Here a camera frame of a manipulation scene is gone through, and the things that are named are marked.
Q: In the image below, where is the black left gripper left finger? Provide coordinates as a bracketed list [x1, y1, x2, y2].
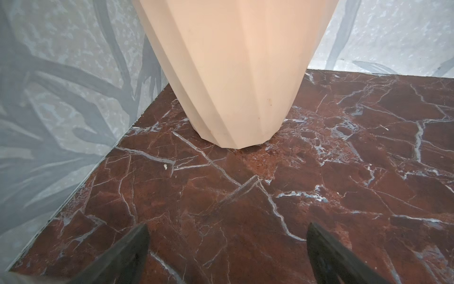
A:
[69, 224, 150, 284]

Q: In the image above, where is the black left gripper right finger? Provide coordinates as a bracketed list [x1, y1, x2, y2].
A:
[306, 222, 388, 284]

